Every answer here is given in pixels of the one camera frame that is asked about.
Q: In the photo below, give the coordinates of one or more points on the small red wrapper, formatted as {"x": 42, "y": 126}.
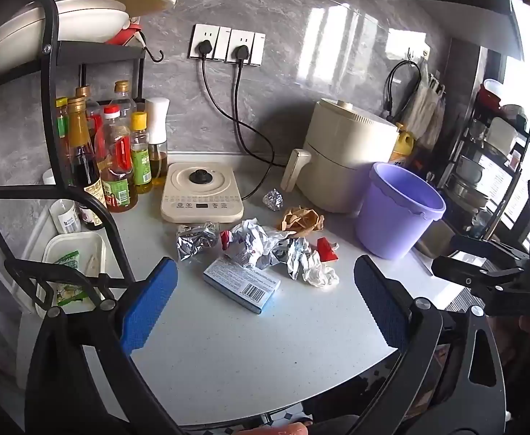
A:
{"x": 326, "y": 249}

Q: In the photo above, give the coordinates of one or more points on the yellow cap green label bottle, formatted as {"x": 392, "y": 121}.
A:
{"x": 140, "y": 158}

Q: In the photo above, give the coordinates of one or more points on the large cream plate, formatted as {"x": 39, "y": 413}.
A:
{"x": 11, "y": 40}

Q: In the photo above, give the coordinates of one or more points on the purple plastic bucket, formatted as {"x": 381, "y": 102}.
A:
{"x": 382, "y": 231}

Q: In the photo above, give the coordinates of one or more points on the cream air fryer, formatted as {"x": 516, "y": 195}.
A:
{"x": 342, "y": 145}

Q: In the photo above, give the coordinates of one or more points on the brown paper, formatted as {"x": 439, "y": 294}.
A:
{"x": 301, "y": 221}

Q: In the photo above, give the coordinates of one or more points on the white cutting board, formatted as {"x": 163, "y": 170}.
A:
{"x": 502, "y": 135}

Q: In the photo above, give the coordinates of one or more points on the silver foil wrapper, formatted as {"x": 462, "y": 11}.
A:
{"x": 197, "y": 240}

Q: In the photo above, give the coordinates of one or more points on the yellow detergent bottle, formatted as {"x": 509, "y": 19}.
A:
{"x": 403, "y": 147}

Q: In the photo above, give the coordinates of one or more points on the clear drinking glass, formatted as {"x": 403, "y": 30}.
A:
{"x": 476, "y": 130}

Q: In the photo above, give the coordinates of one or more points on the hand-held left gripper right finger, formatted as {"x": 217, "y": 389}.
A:
{"x": 380, "y": 301}

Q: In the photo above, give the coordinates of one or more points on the small white bottle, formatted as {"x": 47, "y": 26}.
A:
{"x": 65, "y": 217}

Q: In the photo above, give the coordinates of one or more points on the blue cardboard box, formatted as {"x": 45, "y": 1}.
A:
{"x": 240, "y": 281}

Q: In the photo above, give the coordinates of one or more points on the large clear hanging bag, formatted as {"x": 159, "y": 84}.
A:
{"x": 421, "y": 104}

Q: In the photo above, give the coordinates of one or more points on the crumpled foil ball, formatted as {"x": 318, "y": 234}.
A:
{"x": 273, "y": 200}

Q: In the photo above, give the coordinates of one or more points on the white tissue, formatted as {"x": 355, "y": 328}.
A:
{"x": 321, "y": 274}

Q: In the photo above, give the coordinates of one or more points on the cream plastic basin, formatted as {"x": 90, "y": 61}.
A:
{"x": 92, "y": 22}

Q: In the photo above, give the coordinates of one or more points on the white oil sprayer bottle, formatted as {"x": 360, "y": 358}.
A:
{"x": 157, "y": 122}

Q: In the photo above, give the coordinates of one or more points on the black power plug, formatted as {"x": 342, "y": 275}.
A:
{"x": 242, "y": 54}
{"x": 202, "y": 50}

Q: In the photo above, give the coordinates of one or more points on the black metal hook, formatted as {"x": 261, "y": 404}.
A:
{"x": 155, "y": 56}

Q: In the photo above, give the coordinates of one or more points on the dark soy sauce bottle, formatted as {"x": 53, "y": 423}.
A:
{"x": 83, "y": 163}

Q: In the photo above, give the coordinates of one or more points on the steel steamer pot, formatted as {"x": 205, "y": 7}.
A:
{"x": 468, "y": 176}

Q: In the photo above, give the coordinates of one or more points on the wall hook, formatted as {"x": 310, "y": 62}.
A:
{"x": 416, "y": 52}

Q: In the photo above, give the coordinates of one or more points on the silver packet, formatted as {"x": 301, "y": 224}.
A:
{"x": 297, "y": 256}

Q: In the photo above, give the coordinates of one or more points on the white red wrapper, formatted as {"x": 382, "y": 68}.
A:
{"x": 253, "y": 240}

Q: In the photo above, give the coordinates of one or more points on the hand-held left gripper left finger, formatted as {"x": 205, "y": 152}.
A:
{"x": 149, "y": 308}

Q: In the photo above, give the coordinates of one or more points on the cream induction cooker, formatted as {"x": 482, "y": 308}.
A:
{"x": 201, "y": 201}

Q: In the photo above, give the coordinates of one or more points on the black dish rack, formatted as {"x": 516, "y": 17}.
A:
{"x": 518, "y": 181}

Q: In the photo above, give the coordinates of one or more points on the black metal shelf rack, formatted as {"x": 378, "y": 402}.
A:
{"x": 49, "y": 54}

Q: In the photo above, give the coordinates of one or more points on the green snack packet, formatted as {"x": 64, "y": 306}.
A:
{"x": 69, "y": 263}

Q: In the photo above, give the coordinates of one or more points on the small clear hanging bag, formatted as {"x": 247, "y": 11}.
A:
{"x": 438, "y": 113}

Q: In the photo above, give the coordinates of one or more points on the white wall socket panel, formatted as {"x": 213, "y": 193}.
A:
{"x": 219, "y": 38}
{"x": 255, "y": 47}

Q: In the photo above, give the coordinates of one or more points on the red cap oil bottle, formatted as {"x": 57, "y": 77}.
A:
{"x": 117, "y": 167}

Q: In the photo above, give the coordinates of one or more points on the red white kitchen tool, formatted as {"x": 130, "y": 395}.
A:
{"x": 124, "y": 34}

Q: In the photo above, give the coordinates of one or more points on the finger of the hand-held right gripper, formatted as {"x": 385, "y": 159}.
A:
{"x": 468, "y": 272}
{"x": 491, "y": 248}

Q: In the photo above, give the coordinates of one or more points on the gold cap clear bottle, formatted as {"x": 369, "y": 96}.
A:
{"x": 122, "y": 97}

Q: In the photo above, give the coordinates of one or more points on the white plastic tray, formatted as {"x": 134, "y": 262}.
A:
{"x": 92, "y": 247}

